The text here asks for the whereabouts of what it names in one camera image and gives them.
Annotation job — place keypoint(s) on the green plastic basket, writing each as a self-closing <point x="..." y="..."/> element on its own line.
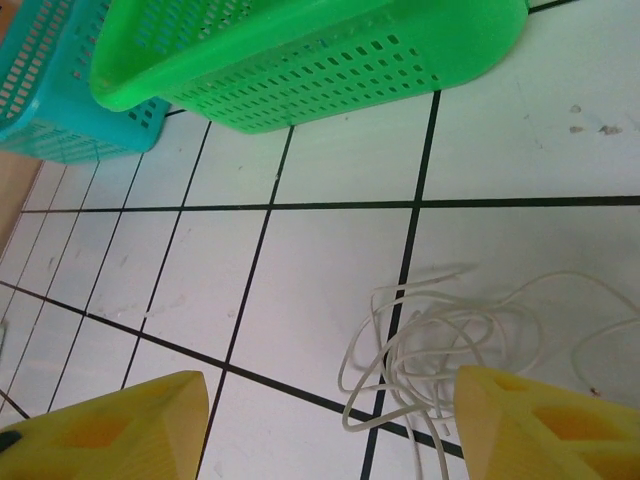
<point x="350" y="50"/>

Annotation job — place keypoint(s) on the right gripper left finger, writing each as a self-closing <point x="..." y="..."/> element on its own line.
<point x="125" y="440"/>

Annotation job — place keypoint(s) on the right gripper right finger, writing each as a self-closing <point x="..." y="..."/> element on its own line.
<point x="550" y="440"/>

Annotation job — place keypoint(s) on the teal plastic basket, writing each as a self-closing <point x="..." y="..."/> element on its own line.
<point x="75" y="125"/>

